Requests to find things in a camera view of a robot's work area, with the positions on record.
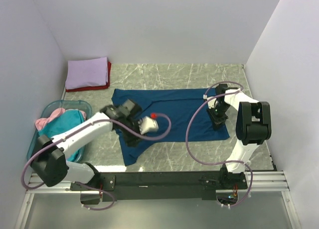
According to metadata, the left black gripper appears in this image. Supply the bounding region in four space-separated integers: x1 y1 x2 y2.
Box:
119 118 148 148

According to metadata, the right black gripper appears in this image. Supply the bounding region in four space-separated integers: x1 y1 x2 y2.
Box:
206 103 231 130

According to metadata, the dark blue t shirt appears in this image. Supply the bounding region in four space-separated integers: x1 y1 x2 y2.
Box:
111 88 230 167

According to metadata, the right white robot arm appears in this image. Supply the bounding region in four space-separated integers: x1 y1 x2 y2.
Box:
203 83 272 189

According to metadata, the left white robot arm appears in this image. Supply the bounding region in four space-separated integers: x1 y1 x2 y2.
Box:
29 100 158 190

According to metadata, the folded red t shirt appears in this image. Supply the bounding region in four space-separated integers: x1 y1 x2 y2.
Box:
66 61 112 92

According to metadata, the folded lavender t shirt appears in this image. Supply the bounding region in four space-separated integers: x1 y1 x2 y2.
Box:
65 57 108 90

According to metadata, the teal t shirt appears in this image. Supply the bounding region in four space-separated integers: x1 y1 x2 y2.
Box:
37 109 87 162

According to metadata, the black base beam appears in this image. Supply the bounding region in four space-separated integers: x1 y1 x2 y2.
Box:
69 171 250 205

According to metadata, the pink t shirt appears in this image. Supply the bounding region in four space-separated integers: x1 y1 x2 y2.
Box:
35 108 87 130

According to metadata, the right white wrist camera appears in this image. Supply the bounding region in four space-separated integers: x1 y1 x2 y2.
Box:
203 95 218 109

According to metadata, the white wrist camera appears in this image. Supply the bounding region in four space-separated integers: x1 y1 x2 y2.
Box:
203 95 218 109
138 116 159 135

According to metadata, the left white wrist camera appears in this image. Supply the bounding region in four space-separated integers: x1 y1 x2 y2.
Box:
138 116 159 135

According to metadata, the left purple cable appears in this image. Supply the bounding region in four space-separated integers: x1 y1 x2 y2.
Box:
21 112 172 211

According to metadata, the purple cable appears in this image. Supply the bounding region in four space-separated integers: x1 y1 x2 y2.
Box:
185 81 254 208
21 112 172 211

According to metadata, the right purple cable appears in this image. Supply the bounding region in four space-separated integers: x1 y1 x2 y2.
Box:
185 81 254 208

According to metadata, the aluminium rail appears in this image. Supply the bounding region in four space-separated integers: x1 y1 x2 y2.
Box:
26 171 290 194

